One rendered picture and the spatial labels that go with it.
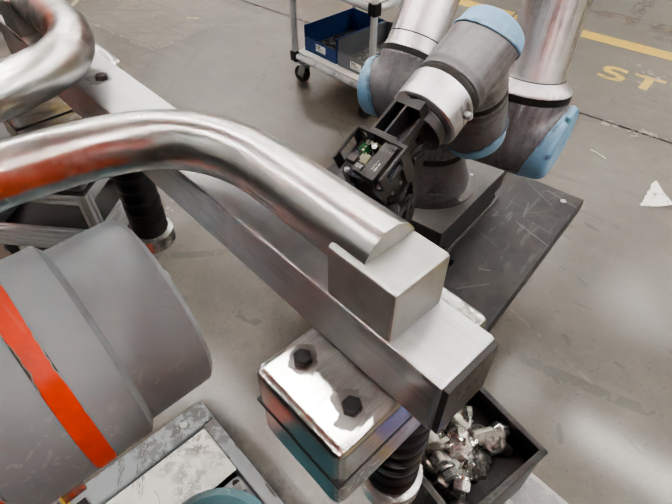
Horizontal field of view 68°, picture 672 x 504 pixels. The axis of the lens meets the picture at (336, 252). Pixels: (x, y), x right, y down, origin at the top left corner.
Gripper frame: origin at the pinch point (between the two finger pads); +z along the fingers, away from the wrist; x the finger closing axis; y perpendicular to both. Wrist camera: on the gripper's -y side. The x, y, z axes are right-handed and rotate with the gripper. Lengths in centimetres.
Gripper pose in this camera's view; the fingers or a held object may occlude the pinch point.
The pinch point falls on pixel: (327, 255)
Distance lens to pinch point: 60.4
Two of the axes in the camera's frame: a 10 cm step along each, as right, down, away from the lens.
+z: -6.1, 7.8, -1.7
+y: -2.9, -4.1, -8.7
